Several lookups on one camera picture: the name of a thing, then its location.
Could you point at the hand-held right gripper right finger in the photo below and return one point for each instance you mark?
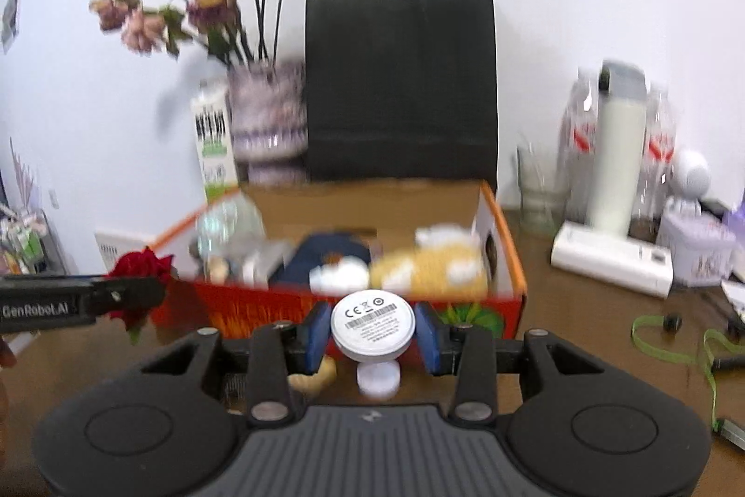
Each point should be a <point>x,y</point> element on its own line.
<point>428,337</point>

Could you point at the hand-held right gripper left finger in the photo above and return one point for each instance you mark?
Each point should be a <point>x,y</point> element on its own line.
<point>317,335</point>

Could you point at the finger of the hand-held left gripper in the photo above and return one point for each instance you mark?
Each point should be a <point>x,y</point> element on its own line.
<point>128,293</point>

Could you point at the red rose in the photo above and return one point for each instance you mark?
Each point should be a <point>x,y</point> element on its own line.
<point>139,270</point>

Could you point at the white round device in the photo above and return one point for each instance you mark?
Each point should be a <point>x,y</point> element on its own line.
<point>372,322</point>

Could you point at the red cardboard box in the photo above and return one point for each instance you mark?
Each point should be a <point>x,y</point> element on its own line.
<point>250,310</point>

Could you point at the yellow white plush toy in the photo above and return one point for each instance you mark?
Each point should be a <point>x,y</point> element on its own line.
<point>419,264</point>

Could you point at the navy zip case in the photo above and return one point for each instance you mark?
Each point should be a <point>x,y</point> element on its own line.
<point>326,246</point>

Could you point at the clear plastic container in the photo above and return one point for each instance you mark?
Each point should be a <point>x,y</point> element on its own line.
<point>233,229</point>

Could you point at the person's left hand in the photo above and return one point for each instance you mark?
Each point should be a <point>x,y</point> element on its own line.
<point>6,354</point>

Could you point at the tan small object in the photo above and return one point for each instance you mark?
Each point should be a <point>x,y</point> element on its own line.
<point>317,379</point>

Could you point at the pale purple decorative plant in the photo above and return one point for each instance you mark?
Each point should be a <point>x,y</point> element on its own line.
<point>26,177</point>

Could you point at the wooden desk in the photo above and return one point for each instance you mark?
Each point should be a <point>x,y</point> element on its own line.
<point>582,334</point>

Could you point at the white green milk carton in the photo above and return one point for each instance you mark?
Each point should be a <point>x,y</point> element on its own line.
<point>214,142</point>

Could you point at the clear glass cup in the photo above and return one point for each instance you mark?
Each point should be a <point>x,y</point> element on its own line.
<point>541,200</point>

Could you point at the white power strip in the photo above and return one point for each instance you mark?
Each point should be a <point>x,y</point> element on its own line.
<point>611,258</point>

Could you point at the purple textured vase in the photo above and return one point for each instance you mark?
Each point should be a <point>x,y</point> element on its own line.
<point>268,118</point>

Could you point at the green black neckband earphones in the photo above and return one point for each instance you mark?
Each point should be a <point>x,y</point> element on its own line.
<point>672,323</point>

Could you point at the clear water bottle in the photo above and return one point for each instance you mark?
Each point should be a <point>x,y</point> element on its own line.
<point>657,153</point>
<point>579,142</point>

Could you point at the black paper bag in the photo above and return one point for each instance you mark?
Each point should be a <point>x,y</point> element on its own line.
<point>401,83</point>

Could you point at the white thermos flask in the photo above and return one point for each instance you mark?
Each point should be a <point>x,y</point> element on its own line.
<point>617,153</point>

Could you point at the white tin box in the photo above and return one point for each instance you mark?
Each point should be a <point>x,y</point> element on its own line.
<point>695,246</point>

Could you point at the white paper card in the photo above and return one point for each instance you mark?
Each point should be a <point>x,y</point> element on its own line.
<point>734,296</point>

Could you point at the white round speaker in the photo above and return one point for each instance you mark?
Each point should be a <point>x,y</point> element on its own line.
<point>691,174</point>

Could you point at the purple tissue pack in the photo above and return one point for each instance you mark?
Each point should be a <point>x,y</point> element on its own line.
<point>738,229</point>

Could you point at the white wall vent panel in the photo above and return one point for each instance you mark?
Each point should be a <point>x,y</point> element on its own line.
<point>116,246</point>

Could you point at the white wall outlet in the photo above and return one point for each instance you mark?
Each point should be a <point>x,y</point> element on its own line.
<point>53,198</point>

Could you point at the wall poster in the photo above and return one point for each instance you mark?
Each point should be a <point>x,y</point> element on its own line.
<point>11,14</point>

